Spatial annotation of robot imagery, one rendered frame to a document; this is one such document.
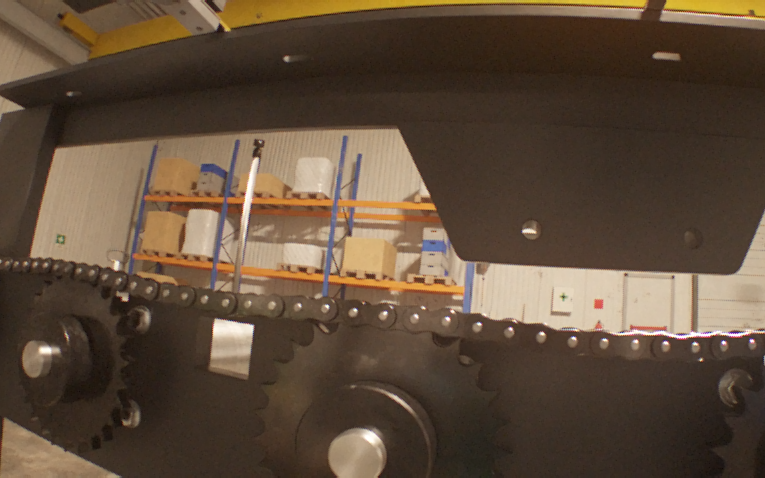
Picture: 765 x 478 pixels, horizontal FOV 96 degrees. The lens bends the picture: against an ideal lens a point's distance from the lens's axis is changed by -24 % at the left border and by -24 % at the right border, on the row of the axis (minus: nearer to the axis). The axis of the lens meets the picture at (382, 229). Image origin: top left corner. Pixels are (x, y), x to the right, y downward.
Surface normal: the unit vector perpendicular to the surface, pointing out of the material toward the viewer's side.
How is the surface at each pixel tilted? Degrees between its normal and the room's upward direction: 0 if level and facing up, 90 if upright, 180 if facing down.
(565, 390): 90
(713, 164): 90
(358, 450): 90
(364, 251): 90
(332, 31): 180
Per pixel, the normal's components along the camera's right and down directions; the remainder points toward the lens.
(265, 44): -0.11, 0.98
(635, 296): -0.25, -0.22
